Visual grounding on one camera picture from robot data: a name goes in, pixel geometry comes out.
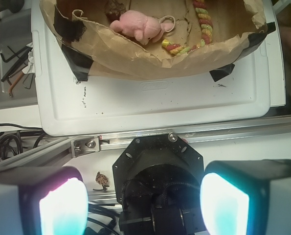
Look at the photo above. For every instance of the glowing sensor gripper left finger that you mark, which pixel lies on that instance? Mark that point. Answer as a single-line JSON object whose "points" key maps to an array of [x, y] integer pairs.
{"points": [[42, 200]]}

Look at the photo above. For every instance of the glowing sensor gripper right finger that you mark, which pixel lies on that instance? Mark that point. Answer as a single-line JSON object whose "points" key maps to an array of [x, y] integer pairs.
{"points": [[247, 197]]}

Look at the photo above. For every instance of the multicolored twisted rope toy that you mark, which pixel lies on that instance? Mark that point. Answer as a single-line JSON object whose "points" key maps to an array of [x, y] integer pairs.
{"points": [[206, 25]]}

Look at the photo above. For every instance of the small brown sticker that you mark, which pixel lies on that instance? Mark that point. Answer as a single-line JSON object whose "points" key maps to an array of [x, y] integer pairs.
{"points": [[102, 180]]}

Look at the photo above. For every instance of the white plastic bin lid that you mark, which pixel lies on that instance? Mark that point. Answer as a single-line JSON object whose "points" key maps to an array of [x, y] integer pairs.
{"points": [[68, 107]]}

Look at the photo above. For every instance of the grey tool tray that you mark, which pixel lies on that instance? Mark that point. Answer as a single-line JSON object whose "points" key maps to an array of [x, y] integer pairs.
{"points": [[15, 34]]}

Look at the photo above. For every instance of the black tape piece right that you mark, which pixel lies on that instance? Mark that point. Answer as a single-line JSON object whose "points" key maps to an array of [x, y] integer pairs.
{"points": [[222, 72]]}

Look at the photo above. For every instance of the black tape piece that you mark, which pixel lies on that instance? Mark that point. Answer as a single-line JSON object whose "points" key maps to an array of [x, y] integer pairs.
{"points": [[80, 64], [222, 72]]}

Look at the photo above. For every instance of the black tape piece left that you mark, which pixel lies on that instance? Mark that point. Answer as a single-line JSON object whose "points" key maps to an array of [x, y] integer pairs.
{"points": [[80, 64]]}

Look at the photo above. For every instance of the brown paper bag liner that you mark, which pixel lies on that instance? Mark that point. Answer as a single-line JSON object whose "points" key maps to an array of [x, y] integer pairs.
{"points": [[239, 27]]}

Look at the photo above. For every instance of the pink plush toy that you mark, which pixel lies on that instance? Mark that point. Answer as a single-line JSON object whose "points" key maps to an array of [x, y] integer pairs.
{"points": [[143, 28]]}

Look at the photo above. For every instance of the brown furry toy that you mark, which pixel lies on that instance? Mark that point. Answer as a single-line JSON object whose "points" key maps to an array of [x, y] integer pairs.
{"points": [[113, 9]]}

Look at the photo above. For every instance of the aluminium extrusion rail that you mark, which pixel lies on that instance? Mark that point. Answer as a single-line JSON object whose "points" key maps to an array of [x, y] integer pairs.
{"points": [[251, 139]]}

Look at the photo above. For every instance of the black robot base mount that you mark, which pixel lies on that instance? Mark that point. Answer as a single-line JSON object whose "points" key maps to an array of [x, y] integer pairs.
{"points": [[157, 181]]}

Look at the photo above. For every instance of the orange handled allen key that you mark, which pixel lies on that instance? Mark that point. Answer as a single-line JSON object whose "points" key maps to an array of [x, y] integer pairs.
{"points": [[21, 74]]}

